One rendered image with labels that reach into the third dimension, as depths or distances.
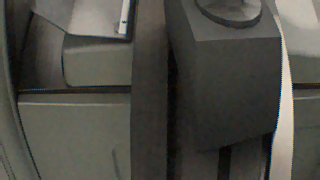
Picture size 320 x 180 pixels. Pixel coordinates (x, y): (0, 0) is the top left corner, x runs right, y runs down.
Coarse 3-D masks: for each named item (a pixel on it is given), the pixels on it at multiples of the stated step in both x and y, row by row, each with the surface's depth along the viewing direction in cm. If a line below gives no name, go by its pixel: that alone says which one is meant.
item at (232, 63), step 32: (192, 0) 103; (224, 0) 103; (256, 0) 102; (192, 32) 99; (224, 32) 99; (256, 32) 99; (192, 64) 104; (224, 64) 101; (256, 64) 102; (192, 96) 109; (224, 96) 105; (256, 96) 106; (192, 128) 114; (224, 128) 110; (256, 128) 111
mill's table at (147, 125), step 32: (160, 0) 130; (160, 32) 125; (160, 64) 122; (288, 64) 121; (160, 96) 118; (288, 96) 117; (160, 128) 115; (288, 128) 113; (160, 160) 112; (192, 160) 112; (224, 160) 114; (256, 160) 110; (288, 160) 109
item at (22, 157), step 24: (0, 0) 123; (0, 24) 129; (24, 24) 154; (0, 48) 133; (0, 72) 137; (0, 96) 140; (0, 120) 145; (0, 144) 150; (24, 144) 156; (0, 168) 156; (24, 168) 158
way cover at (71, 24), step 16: (32, 0) 129; (48, 0) 133; (64, 0) 136; (80, 0) 139; (96, 0) 140; (112, 0) 141; (128, 0) 141; (48, 16) 131; (64, 16) 134; (80, 16) 137; (96, 16) 137; (112, 16) 138; (128, 16) 138; (80, 32) 134; (96, 32) 135; (112, 32) 136; (128, 32) 136
